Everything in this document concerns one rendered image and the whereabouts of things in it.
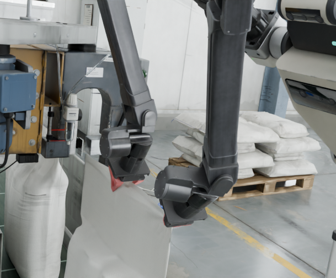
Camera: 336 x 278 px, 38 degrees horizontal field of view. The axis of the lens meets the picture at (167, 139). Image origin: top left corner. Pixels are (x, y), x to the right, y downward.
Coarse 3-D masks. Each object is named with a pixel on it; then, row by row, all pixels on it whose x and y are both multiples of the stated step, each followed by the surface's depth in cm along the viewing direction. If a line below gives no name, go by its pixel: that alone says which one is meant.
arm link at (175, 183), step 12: (168, 168) 95; (180, 168) 96; (192, 168) 97; (204, 168) 99; (156, 180) 99; (168, 180) 94; (180, 180) 94; (192, 180) 95; (204, 180) 96; (216, 180) 92; (228, 180) 92; (156, 192) 97; (168, 192) 94; (180, 192) 95; (216, 192) 95
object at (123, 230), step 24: (96, 168) 144; (96, 192) 144; (120, 192) 128; (144, 192) 125; (96, 216) 144; (120, 216) 129; (144, 216) 121; (72, 240) 144; (96, 240) 140; (120, 240) 129; (144, 240) 122; (168, 240) 113; (72, 264) 142; (96, 264) 131; (120, 264) 129; (144, 264) 122
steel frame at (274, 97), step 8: (272, 72) 719; (264, 80) 720; (272, 80) 719; (280, 80) 691; (264, 88) 724; (272, 88) 720; (280, 88) 694; (264, 96) 729; (272, 96) 720; (280, 96) 698; (288, 96) 706; (264, 104) 733; (272, 104) 720; (280, 104) 703; (272, 112) 721; (280, 112) 707
